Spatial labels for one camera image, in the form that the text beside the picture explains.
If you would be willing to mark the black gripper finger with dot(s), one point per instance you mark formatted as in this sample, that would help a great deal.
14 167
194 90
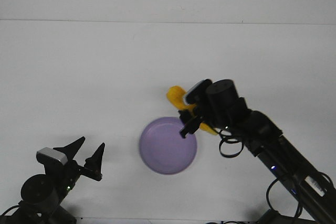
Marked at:
191 113
93 164
71 149
191 125

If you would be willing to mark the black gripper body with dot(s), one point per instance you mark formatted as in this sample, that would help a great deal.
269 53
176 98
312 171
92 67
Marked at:
70 173
222 106

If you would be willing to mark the yellow corn cob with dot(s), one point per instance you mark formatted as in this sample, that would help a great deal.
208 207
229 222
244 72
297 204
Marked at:
175 95

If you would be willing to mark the purple round plate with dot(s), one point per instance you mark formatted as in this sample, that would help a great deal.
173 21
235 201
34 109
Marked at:
163 150

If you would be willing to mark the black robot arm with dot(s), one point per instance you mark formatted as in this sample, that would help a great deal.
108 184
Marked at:
313 189
42 194

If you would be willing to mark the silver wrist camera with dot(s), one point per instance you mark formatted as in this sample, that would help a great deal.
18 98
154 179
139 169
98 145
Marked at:
194 94
49 156

